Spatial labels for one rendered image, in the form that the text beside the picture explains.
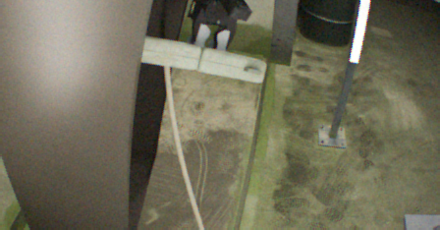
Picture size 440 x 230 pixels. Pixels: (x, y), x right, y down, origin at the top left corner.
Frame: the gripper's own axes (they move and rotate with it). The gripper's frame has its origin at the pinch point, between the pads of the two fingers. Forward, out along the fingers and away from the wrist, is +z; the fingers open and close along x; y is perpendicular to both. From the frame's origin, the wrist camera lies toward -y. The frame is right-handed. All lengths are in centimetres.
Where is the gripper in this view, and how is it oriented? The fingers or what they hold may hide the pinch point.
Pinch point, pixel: (204, 63)
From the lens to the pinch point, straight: 75.4
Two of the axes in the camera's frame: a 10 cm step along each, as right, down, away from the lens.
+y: -4.7, -3.0, 8.3
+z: -2.6, 9.5, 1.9
